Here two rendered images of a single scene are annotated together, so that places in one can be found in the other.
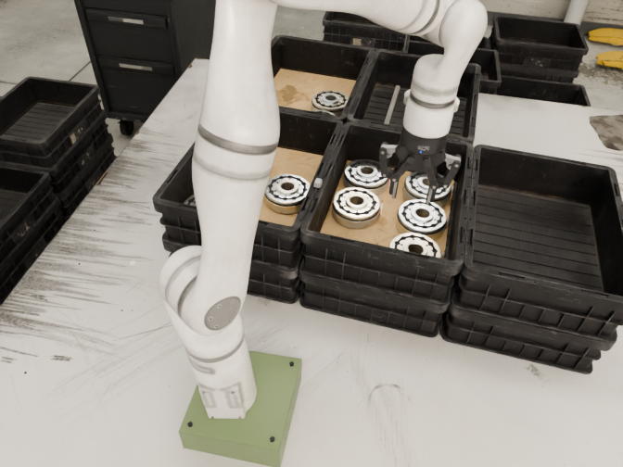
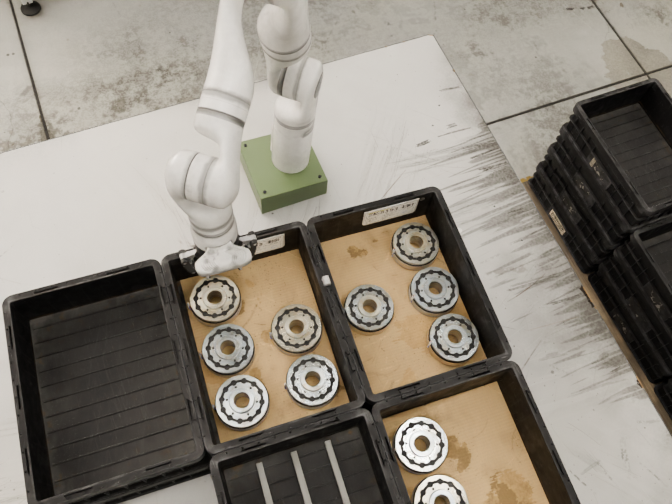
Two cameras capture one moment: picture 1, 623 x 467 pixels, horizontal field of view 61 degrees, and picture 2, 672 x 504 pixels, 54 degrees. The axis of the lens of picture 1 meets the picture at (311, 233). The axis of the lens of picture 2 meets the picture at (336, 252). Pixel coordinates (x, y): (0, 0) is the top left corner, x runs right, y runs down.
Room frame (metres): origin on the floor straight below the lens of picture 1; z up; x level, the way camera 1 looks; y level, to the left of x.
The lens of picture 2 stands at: (1.23, -0.32, 2.13)
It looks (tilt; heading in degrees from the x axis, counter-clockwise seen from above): 65 degrees down; 140
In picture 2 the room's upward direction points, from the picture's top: 9 degrees clockwise
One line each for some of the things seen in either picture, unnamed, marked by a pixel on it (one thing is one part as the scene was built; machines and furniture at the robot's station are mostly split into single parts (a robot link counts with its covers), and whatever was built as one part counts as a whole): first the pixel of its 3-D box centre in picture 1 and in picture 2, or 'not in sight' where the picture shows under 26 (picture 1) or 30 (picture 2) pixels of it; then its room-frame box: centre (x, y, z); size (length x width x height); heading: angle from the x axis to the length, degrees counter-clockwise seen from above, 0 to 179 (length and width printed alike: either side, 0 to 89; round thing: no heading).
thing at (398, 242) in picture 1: (414, 251); (215, 298); (0.73, -0.21, 0.86); 0.10 x 0.10 x 0.01
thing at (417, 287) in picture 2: not in sight; (435, 289); (0.94, 0.20, 0.86); 0.10 x 0.10 x 0.01
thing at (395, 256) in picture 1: (394, 187); (259, 329); (0.85, -0.17, 0.92); 0.40 x 0.30 x 0.02; 166
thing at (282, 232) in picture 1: (257, 161); (405, 287); (0.92, 0.12, 0.92); 0.40 x 0.30 x 0.02; 166
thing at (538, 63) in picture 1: (524, 76); not in sight; (2.45, -1.02, 0.37); 0.40 x 0.30 x 0.45; 81
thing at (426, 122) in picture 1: (430, 102); (215, 233); (0.75, -0.18, 1.17); 0.11 x 0.09 x 0.06; 167
